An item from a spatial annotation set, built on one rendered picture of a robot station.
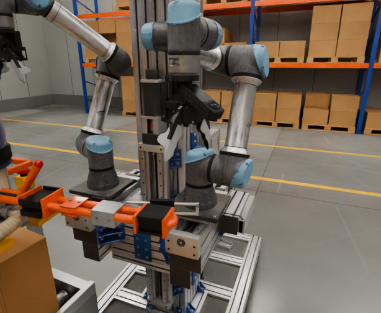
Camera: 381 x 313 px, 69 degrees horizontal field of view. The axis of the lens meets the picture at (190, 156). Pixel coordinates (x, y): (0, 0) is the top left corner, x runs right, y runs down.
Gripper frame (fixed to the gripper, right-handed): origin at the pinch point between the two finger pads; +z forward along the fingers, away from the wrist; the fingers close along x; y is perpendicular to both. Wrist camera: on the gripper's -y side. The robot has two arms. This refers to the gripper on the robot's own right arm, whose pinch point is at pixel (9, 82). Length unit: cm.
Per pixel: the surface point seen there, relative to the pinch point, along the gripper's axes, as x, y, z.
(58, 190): -48, -27, 27
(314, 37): -120, 679, -64
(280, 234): -105, 171, 152
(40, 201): -47, -32, 28
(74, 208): -58, -31, 29
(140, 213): -76, -29, 28
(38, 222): -36, -26, 42
